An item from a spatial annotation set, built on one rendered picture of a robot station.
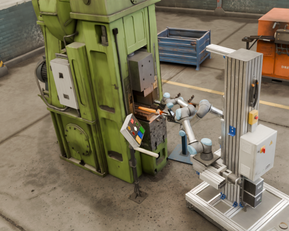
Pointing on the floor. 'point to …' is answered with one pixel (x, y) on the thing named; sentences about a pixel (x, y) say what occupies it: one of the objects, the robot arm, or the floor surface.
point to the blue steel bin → (184, 46)
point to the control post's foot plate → (138, 196)
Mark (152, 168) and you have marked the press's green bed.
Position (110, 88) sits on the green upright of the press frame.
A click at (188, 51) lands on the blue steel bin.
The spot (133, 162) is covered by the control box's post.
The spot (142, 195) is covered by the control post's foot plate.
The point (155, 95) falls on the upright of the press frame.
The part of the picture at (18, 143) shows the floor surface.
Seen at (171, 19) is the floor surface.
